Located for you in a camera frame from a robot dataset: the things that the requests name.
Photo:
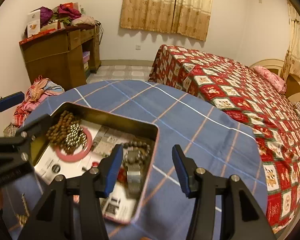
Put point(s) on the cream wooden headboard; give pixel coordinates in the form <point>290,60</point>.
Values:
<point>297,90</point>

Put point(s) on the rectangular metal tin box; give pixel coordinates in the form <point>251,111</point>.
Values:
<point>102,116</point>

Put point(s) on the white wall outlet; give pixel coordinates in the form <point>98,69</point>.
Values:
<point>138,47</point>

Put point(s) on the brown wooden cabinet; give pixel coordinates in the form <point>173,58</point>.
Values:
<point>55,60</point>

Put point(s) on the red and white box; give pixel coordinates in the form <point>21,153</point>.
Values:
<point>69,5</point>

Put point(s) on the purple storage box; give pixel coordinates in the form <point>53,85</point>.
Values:
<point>86,56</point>

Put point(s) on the silver wristwatch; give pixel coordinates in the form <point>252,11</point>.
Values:
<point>134,175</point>

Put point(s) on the flat red box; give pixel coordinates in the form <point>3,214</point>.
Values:
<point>37,35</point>

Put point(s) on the cream small box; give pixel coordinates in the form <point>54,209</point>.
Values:
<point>52,26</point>

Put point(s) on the round table with blue cloth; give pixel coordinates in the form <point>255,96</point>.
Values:
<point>190,120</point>

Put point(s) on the bed with red patterned bedspread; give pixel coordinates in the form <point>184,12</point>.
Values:
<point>240,92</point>

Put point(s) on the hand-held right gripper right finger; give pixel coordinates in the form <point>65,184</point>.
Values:
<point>181,172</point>

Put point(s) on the pink bangle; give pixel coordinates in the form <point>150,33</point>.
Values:
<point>90,142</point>

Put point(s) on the pile of clothes on cabinet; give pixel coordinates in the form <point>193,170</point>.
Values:
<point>67,12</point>

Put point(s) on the pink floral pillow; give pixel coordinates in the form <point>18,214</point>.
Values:
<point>270,78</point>

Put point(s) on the wide beige patterned curtain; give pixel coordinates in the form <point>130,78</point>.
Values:
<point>165,5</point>

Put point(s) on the narrow beige patterned curtain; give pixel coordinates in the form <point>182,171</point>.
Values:
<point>298,55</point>

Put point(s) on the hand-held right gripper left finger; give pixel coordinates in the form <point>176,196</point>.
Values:
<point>113,170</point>

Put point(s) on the printed photo brochure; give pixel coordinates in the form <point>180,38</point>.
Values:
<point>65,171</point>

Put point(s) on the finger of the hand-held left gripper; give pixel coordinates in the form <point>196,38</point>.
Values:
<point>27,130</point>
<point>11,100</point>

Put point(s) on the white upright carton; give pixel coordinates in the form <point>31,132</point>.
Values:
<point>34,22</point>

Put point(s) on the pile of pink and red clothes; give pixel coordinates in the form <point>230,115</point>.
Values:
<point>37,95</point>

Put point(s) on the white instruction sheet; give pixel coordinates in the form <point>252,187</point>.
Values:
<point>120,205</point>

